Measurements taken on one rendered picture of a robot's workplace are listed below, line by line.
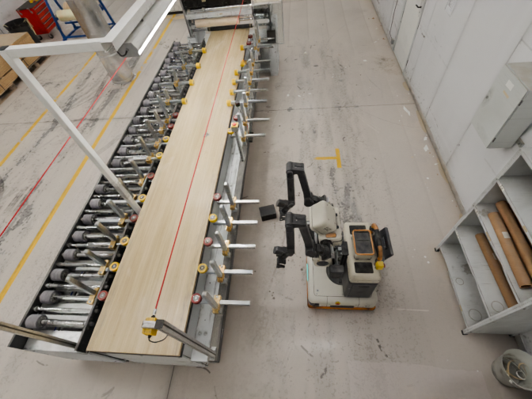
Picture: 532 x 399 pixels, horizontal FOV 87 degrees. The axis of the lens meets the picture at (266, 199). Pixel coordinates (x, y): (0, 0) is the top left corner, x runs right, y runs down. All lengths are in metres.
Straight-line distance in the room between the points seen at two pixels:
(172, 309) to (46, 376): 1.86
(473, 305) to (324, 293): 1.41
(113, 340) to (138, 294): 0.35
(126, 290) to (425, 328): 2.77
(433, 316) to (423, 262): 0.57
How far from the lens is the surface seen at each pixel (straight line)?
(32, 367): 4.10
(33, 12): 11.00
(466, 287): 3.50
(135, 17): 2.14
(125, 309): 2.60
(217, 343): 2.46
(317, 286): 2.93
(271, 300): 3.19
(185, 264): 2.53
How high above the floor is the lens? 3.05
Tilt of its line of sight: 53 degrees down
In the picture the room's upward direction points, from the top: 10 degrees counter-clockwise
